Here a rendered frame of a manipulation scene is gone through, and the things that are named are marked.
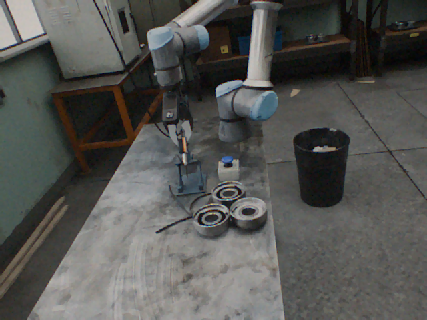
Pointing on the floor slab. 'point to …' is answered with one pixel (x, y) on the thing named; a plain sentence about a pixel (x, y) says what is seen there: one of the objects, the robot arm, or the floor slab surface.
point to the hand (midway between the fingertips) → (183, 143)
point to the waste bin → (321, 165)
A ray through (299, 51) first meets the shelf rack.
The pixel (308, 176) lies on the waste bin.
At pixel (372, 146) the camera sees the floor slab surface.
